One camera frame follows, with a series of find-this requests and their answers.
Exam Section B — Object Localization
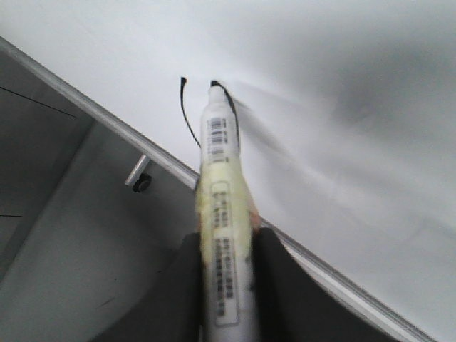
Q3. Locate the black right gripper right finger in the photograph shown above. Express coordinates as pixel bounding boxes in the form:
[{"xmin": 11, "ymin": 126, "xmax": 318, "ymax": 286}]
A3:
[{"xmin": 252, "ymin": 228, "xmax": 394, "ymax": 341}]

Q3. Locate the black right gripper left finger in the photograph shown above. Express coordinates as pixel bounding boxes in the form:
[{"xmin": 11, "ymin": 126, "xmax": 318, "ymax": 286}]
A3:
[{"xmin": 92, "ymin": 233, "xmax": 202, "ymax": 341}]

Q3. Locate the white black whiteboard marker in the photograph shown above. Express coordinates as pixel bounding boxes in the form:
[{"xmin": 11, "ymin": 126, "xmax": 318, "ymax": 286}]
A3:
[{"xmin": 196, "ymin": 81, "xmax": 261, "ymax": 341}]

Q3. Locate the white whiteboard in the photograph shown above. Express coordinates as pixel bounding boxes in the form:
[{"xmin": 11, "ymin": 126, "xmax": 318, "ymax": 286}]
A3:
[{"xmin": 1, "ymin": 1, "xmax": 455, "ymax": 341}]

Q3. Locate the black caster wheel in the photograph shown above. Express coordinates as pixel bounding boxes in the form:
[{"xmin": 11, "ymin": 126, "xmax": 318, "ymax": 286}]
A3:
[{"xmin": 133, "ymin": 173, "xmax": 152, "ymax": 192}]

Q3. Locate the white whiteboard stand frame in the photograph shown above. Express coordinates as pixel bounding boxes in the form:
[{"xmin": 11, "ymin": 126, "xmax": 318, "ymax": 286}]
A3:
[{"xmin": 125, "ymin": 155, "xmax": 150, "ymax": 187}]

